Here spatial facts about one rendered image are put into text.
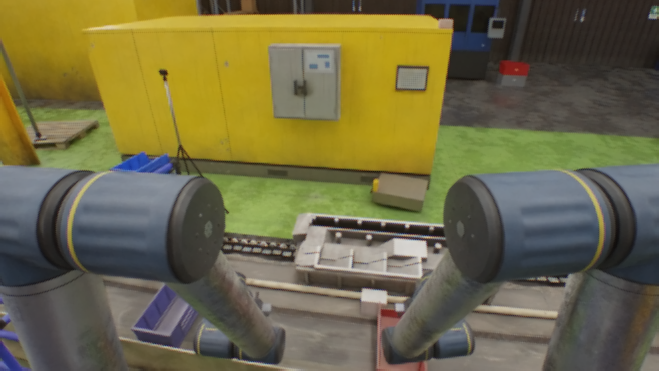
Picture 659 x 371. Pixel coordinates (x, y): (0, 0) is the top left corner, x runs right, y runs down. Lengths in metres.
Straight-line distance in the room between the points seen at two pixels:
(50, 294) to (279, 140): 3.57
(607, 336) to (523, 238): 0.29
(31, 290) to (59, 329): 0.08
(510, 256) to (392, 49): 3.22
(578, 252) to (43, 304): 0.75
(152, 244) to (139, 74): 4.23
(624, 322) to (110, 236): 0.73
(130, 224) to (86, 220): 0.06
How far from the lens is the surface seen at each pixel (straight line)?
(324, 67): 3.41
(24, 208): 0.57
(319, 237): 1.86
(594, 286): 0.66
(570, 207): 0.49
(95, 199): 0.50
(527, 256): 0.47
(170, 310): 1.95
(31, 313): 0.67
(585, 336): 0.71
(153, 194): 0.46
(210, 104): 4.22
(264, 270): 1.99
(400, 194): 3.64
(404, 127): 3.79
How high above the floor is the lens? 2.16
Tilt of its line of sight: 28 degrees down
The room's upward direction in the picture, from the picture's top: straight up
